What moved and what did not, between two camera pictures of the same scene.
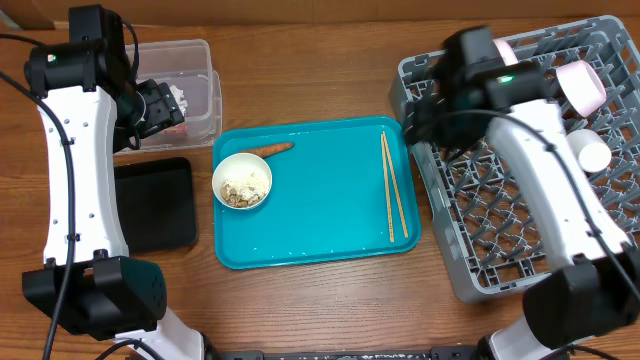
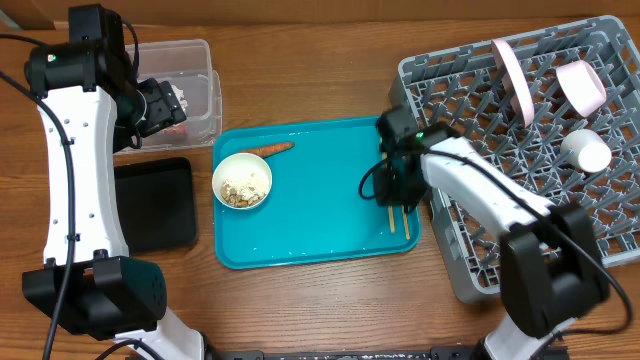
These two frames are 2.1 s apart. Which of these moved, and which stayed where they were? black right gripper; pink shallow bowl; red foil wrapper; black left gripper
Moved: black right gripper
Stayed: black left gripper; red foil wrapper; pink shallow bowl
